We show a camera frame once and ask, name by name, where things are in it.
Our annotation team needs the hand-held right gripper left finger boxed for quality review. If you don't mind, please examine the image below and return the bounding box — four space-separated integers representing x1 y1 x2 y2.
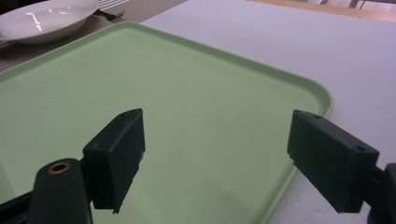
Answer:
82 107 147 215

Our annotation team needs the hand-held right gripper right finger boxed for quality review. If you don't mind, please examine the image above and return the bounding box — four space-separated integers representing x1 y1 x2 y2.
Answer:
286 108 381 214

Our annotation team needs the light green plastic tray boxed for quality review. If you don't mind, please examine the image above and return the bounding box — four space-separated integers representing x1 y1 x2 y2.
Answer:
0 21 334 224

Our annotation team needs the fork with brown handle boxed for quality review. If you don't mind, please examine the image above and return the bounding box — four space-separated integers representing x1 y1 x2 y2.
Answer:
92 8 126 22

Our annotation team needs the white ceramic plate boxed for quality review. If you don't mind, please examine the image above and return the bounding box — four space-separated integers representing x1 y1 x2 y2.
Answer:
0 0 100 45

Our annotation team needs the striped woven placemat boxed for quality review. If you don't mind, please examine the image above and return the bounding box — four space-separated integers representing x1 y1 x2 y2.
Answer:
0 0 188 74

